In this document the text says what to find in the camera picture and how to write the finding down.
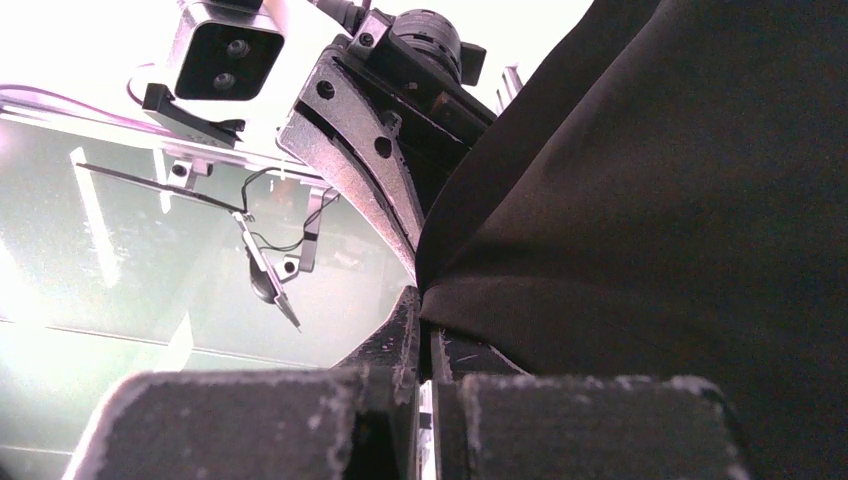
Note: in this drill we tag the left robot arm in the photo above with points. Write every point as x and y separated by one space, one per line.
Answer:
386 115

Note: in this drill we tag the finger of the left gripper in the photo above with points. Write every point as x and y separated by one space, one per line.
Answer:
331 100
377 188

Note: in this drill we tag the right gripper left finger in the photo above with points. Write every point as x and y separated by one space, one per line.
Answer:
385 401

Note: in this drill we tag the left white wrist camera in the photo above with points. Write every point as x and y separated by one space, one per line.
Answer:
222 51

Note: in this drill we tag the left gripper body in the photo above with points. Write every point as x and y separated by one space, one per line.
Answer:
413 69

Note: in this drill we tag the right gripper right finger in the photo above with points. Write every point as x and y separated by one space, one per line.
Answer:
452 358

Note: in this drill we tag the black jacket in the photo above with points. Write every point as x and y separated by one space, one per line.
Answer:
667 195

